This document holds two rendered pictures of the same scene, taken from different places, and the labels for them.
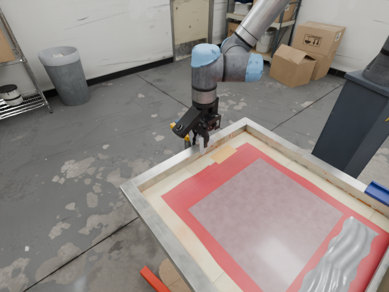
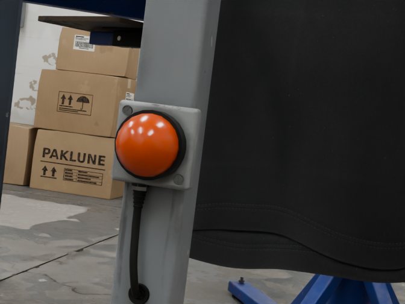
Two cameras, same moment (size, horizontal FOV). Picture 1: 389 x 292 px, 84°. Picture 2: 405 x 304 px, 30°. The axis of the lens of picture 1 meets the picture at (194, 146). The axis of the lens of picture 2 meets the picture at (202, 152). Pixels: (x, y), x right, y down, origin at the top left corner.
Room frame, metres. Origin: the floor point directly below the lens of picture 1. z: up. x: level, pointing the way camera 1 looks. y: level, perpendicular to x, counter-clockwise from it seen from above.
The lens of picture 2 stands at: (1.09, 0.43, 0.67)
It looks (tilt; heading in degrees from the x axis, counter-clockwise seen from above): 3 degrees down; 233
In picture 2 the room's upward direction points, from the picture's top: 7 degrees clockwise
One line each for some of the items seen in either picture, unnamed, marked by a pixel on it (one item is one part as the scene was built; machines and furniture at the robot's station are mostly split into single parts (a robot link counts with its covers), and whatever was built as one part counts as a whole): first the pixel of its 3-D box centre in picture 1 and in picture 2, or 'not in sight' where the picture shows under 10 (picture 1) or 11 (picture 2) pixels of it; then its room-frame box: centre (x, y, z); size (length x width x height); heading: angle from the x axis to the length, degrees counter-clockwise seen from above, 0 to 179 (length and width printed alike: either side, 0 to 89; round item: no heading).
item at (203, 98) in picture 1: (202, 92); not in sight; (0.60, -0.03, 1.22); 0.08 x 0.08 x 0.05
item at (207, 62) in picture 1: (206, 67); not in sight; (0.60, -0.03, 1.30); 0.09 x 0.08 x 0.11; 91
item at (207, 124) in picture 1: (204, 115); not in sight; (0.61, -0.03, 1.14); 0.09 x 0.08 x 0.12; 130
